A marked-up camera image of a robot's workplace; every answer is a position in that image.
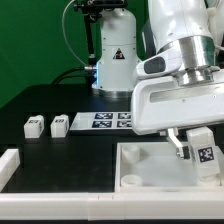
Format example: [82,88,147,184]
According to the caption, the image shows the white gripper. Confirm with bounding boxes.
[131,71,224,159]

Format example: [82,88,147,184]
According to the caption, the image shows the white square tabletop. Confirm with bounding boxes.
[115,142,224,193]

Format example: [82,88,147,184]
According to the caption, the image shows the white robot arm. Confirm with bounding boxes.
[92,0,224,158]

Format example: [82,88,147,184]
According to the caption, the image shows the white sheet with AprilTags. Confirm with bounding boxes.
[70,112,132,131]

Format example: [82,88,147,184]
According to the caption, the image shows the white U-shaped obstacle fence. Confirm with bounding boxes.
[0,149,224,221]

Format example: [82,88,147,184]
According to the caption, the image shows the black cable on table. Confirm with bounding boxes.
[51,67,98,85]

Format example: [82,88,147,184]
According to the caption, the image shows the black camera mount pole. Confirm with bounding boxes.
[74,0,128,72]

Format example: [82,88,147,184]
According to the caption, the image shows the grey cable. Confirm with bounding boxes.
[61,0,88,67]

